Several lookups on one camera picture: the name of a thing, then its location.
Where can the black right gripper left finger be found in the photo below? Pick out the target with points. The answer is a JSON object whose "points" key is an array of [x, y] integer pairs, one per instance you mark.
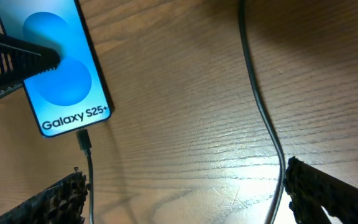
{"points": [[60, 203]]}

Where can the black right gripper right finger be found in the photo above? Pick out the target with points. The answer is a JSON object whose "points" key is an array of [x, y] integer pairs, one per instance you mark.
{"points": [[316, 195]]}

